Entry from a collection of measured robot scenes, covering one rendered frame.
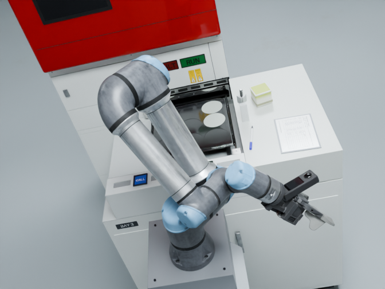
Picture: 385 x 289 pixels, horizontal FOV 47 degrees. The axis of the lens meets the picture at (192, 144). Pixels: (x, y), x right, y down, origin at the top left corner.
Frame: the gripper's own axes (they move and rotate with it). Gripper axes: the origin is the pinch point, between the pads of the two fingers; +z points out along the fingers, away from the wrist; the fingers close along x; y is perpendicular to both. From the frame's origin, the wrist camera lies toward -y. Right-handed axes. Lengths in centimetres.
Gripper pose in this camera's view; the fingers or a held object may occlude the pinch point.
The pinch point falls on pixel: (322, 210)
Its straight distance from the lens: 143.9
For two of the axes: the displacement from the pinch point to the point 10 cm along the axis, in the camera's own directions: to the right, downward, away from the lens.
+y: -5.4, 8.2, 2.0
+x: 3.0, 4.0, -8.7
